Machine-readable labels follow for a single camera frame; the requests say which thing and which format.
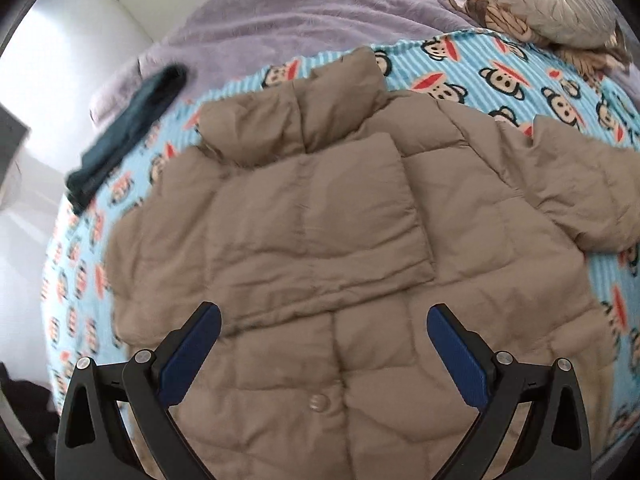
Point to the round beige pleated cushion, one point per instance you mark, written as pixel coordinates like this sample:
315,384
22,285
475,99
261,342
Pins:
550,0

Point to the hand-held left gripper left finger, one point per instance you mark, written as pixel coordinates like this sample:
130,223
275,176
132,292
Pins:
186,360

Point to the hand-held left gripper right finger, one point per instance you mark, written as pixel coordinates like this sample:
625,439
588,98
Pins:
462,360

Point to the tan puffer jacket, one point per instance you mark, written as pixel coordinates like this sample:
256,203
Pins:
320,210

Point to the dark teal cloth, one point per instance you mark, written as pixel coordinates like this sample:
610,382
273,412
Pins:
130,125

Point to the black clothing pile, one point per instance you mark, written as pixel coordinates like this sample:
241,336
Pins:
25,402

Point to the dark grey furniture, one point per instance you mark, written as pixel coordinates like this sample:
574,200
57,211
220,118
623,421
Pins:
10,145

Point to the blue monkey-print blanket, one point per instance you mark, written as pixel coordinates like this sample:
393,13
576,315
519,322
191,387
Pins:
450,67

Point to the lavender fuzzy blanket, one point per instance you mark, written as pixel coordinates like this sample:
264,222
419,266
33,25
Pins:
325,5

